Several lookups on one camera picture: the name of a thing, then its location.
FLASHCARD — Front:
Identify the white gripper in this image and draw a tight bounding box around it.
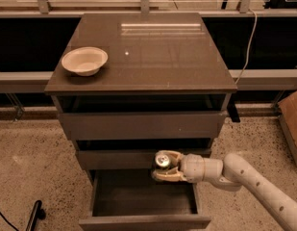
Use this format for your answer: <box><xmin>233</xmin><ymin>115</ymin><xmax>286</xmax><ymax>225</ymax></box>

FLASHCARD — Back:
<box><xmin>152</xmin><ymin>150</ymin><xmax>205</xmax><ymax>182</ymax></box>

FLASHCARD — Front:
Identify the green soda can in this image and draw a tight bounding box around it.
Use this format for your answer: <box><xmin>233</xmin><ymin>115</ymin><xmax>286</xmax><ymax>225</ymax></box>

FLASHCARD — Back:
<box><xmin>152</xmin><ymin>152</ymin><xmax>171</xmax><ymax>170</ymax></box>

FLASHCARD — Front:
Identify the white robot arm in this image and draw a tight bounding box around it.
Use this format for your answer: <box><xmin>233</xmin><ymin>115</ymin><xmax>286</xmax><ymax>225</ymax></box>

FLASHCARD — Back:
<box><xmin>152</xmin><ymin>150</ymin><xmax>297</xmax><ymax>231</ymax></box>

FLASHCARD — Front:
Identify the top grey drawer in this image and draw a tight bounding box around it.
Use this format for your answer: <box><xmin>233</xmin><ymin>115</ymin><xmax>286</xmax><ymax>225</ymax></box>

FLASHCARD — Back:
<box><xmin>59</xmin><ymin>112</ymin><xmax>226</xmax><ymax>141</ymax></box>

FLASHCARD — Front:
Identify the open bottom grey drawer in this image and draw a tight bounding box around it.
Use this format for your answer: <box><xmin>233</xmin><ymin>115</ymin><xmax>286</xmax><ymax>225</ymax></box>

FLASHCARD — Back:
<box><xmin>79</xmin><ymin>169</ymin><xmax>211</xmax><ymax>231</ymax></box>

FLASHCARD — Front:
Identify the dark grey drawer cabinet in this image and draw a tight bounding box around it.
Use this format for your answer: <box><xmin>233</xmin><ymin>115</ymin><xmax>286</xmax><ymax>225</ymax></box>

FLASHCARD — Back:
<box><xmin>43</xmin><ymin>12</ymin><xmax>238</xmax><ymax>187</ymax></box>

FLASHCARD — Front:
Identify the middle grey drawer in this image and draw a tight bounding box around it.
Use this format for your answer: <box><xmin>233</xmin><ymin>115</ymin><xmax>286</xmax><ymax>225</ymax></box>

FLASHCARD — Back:
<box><xmin>76</xmin><ymin>149</ymin><xmax>158</xmax><ymax>170</ymax></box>

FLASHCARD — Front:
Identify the cardboard box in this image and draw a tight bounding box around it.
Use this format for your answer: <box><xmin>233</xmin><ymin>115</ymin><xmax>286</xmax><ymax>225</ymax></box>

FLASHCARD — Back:
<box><xmin>278</xmin><ymin>90</ymin><xmax>297</xmax><ymax>166</ymax></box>

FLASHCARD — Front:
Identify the white paper bowl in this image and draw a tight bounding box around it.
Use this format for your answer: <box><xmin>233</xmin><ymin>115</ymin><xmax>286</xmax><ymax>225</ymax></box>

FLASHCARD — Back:
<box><xmin>62</xmin><ymin>47</ymin><xmax>108</xmax><ymax>76</ymax></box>

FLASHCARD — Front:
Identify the black floor object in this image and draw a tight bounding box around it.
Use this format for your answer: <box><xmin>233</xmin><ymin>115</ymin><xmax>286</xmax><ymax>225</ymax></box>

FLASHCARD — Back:
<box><xmin>25</xmin><ymin>200</ymin><xmax>46</xmax><ymax>231</ymax></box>

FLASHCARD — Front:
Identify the white cable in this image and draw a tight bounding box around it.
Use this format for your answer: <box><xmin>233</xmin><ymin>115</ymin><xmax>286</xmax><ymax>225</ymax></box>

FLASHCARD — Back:
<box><xmin>234</xmin><ymin>7</ymin><xmax>258</xmax><ymax>85</ymax></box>

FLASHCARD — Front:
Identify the black floor cable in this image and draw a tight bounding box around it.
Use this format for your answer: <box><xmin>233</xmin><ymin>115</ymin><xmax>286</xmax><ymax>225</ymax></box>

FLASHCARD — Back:
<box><xmin>0</xmin><ymin>203</ymin><xmax>19</xmax><ymax>231</ymax></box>

